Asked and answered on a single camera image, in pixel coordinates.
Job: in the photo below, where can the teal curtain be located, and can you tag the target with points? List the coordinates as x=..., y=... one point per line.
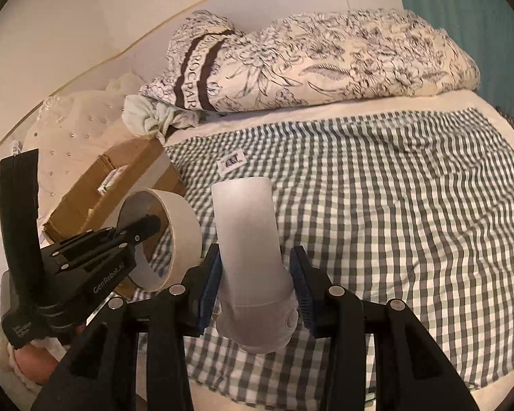
x=475, y=8

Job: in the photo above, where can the person's left hand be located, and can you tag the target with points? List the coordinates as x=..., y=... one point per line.
x=38, y=364

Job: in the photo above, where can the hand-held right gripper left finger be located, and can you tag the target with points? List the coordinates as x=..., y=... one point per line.
x=212, y=282

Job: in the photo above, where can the floral patterned pillow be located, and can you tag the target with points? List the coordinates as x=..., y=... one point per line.
x=347, y=60

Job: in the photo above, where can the green checkered cloth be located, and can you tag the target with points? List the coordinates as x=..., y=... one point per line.
x=389, y=222

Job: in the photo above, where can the white bed headboard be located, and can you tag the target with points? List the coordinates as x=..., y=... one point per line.
x=162, y=47

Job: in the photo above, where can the small white printed card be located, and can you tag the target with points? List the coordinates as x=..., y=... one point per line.
x=232, y=162

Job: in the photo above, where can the brown cardboard box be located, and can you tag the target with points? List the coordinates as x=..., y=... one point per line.
x=111, y=162

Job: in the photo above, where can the green and white medicine box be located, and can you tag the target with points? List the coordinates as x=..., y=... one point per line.
x=108, y=183

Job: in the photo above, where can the white round fan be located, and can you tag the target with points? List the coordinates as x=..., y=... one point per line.
x=184, y=231

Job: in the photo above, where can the white studded cushion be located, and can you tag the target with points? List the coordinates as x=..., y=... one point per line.
x=77, y=137

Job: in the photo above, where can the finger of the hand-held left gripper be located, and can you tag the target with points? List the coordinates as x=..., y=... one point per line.
x=141, y=227
x=103, y=252

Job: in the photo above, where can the light green crumpled cloth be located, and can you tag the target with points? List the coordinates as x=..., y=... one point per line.
x=145, y=115

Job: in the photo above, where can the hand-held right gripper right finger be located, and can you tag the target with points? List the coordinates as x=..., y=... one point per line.
x=302, y=287

